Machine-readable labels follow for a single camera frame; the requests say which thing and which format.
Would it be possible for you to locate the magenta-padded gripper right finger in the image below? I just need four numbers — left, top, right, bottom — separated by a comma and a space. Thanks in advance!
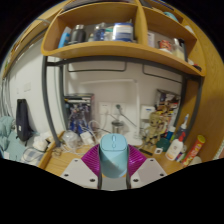
125, 143, 168, 190

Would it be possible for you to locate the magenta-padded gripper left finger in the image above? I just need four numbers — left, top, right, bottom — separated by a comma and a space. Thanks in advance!
60, 143, 103, 191

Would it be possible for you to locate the light blue computer mouse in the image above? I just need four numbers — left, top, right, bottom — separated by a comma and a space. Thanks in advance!
98, 133, 130, 179

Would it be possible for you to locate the black pen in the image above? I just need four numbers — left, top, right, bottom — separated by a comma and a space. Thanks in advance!
138, 148, 154, 157

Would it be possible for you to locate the dark green box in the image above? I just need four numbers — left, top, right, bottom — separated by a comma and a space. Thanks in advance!
156, 137, 172, 153

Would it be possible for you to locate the white pump lotion bottle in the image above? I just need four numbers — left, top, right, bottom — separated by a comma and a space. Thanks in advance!
164, 114, 190, 162

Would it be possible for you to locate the clear domed white device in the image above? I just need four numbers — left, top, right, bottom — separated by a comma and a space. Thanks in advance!
62, 129, 81, 148

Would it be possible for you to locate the white multi-port charger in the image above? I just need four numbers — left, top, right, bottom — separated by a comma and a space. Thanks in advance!
79, 130, 95, 145

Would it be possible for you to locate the brown tree figurine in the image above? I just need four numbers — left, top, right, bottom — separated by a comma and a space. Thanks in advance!
143, 111, 168, 151

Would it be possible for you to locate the white tissue pack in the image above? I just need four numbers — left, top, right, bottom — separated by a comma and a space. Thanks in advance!
32, 134, 51, 151

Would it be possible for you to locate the red yellow snack can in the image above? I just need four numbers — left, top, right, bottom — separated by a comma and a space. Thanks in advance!
181, 134, 206, 168

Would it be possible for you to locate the blue white plaid pillow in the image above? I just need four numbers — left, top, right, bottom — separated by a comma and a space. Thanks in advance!
21, 146, 44, 164

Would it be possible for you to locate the metal cup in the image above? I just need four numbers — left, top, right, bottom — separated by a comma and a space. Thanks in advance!
111, 120, 126, 135

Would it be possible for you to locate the robot model kit box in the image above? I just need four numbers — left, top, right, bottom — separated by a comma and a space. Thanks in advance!
63, 94, 95, 134

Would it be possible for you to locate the white desk lamp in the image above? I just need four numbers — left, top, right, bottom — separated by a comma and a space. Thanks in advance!
79, 78, 143, 141

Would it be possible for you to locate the colourful printed box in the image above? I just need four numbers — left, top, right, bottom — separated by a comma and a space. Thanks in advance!
154, 89, 183, 129

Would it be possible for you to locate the black bag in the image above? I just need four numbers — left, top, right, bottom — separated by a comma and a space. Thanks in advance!
15, 98, 34, 142

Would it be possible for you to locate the teal bed blanket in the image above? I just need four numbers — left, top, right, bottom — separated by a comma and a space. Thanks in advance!
0, 114, 26, 161

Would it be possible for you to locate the wooden shelf unit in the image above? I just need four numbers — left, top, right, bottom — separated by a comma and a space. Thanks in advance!
40, 0, 207, 78

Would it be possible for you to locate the white cable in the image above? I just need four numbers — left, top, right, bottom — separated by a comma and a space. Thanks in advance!
53, 119, 111, 156

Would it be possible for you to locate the white wall-mounted box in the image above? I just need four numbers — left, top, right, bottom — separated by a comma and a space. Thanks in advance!
139, 104, 156, 120

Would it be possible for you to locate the white wall socket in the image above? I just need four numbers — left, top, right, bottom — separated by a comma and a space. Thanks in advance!
112, 102, 127, 116
98, 101, 113, 117

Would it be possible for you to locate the grey metal shelf frame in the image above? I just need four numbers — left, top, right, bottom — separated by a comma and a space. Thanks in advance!
41, 54, 204, 148

